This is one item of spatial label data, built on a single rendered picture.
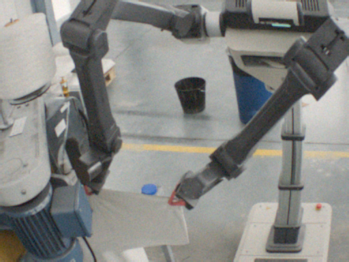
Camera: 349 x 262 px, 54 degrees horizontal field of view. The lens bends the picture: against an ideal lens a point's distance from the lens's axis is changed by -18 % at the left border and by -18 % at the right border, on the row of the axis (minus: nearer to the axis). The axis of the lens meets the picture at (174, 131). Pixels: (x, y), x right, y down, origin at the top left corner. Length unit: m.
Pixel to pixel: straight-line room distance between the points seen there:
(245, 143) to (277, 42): 0.41
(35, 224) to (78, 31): 0.42
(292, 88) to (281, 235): 1.26
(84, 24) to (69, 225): 0.42
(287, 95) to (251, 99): 2.53
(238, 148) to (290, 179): 0.81
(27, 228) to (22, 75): 0.34
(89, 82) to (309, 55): 0.47
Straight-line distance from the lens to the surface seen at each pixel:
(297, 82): 0.73
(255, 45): 1.19
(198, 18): 1.20
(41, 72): 0.80
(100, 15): 0.76
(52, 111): 1.16
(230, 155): 0.94
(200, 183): 0.93
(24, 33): 0.78
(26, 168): 0.78
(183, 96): 3.64
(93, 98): 0.91
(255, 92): 3.24
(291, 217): 1.84
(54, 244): 0.90
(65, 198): 0.85
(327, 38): 0.70
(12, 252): 1.05
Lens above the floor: 1.80
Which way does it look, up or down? 31 degrees down
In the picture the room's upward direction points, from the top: 11 degrees counter-clockwise
